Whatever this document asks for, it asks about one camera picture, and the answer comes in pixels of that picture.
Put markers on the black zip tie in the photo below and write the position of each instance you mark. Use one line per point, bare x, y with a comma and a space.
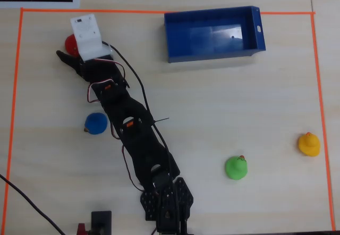
160, 120

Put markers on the yellow rubber duck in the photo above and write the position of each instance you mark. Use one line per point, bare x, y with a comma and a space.
309, 145

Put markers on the orange tape strip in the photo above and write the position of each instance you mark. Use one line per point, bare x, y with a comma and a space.
321, 118
119, 11
13, 113

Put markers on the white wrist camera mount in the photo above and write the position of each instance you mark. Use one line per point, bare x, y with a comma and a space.
87, 36

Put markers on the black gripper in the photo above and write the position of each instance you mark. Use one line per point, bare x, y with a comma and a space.
76, 66

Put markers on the blue plastic box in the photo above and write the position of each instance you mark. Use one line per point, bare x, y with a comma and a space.
212, 36

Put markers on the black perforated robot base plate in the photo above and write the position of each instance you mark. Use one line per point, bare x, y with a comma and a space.
183, 195

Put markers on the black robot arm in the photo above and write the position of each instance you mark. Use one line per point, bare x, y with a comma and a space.
140, 139

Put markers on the blue rubber duck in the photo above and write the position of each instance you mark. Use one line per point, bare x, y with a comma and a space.
96, 123

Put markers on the small black red device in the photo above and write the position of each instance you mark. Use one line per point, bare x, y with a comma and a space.
101, 221

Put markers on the green rubber duck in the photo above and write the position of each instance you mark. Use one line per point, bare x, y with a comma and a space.
236, 169

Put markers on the red rubber duck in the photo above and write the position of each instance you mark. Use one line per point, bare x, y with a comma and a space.
70, 44

